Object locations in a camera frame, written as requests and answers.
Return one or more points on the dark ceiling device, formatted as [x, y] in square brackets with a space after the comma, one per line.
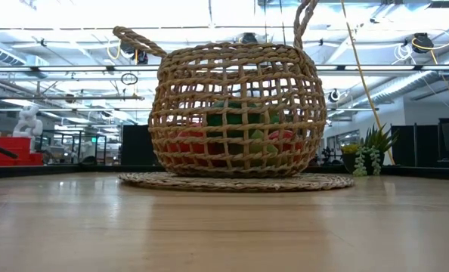
[139, 56]

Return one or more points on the black partition panel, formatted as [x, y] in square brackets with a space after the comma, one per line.
[417, 145]

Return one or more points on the white robot figure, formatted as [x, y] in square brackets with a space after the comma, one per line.
[28, 121]

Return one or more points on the dark red round fruit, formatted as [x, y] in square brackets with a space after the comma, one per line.
[194, 147]

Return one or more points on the yellow-green pear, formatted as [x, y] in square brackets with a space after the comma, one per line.
[256, 146]

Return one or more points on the round woven placemat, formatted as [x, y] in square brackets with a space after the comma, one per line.
[194, 183]

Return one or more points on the stack of red bins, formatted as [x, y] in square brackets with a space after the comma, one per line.
[16, 145]

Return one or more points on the large green lime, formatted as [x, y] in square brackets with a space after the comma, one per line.
[232, 119]

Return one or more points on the red apple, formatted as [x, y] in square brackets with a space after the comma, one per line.
[285, 136]

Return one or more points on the black computer with blue light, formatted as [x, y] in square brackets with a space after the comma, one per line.
[137, 145]

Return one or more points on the round black fixture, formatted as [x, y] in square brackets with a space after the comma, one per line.
[334, 96]

